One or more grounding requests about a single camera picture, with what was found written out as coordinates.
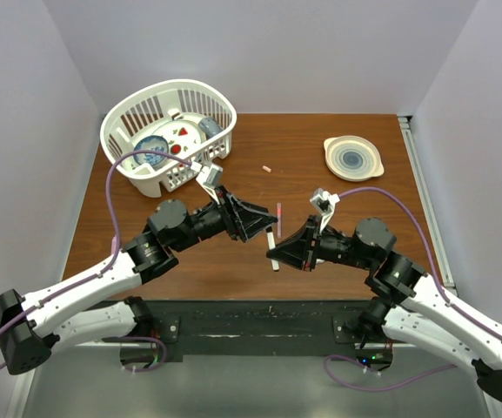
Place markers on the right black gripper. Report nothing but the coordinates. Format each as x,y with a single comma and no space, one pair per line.
297,249

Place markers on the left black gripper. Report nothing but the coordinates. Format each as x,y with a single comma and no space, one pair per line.
240,219

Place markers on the white black-tip marker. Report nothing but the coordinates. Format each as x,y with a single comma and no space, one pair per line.
272,245

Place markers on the pink highlighter pen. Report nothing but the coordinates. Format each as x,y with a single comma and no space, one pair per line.
279,217

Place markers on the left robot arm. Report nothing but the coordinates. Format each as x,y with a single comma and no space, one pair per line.
36,325

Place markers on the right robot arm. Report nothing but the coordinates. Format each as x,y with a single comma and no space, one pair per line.
409,304

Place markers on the purple pen cap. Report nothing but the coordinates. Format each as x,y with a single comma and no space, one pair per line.
114,245

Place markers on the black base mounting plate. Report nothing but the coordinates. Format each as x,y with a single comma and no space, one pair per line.
261,328

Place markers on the grey blue cup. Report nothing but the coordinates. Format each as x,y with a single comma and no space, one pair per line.
210,127

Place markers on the white strawberry plate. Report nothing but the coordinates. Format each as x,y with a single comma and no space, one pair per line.
181,135

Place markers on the beige plate blue rings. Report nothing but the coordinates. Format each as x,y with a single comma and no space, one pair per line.
352,157

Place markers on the white plastic dish basket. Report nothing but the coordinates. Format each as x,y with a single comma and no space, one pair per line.
186,118

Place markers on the blue patterned bowl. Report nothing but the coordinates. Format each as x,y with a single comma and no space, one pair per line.
150,150

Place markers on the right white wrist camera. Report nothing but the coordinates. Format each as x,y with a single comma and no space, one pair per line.
325,204

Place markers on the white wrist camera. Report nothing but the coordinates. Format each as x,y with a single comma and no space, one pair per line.
209,179
325,204

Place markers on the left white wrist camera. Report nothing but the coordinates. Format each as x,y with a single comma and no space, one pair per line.
209,179

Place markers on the aluminium frame rail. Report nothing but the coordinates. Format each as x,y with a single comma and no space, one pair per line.
444,271

